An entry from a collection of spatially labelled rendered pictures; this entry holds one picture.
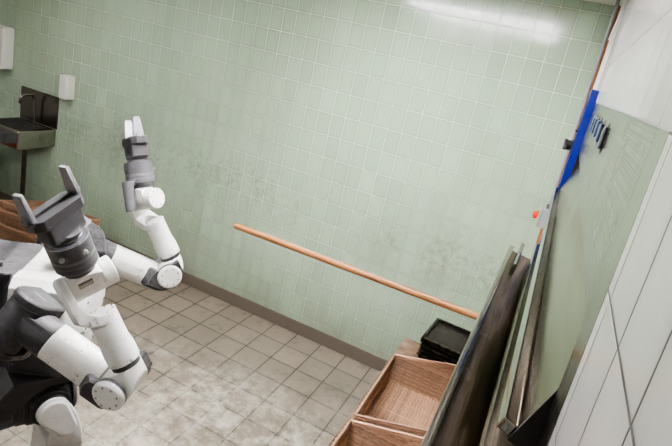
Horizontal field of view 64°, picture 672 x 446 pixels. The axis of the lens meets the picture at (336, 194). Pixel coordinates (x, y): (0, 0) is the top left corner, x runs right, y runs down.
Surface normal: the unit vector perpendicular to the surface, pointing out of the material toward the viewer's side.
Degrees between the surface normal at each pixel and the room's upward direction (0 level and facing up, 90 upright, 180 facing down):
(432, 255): 90
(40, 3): 90
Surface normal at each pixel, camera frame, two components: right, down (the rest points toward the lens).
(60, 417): 0.66, 0.34
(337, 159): -0.40, 0.17
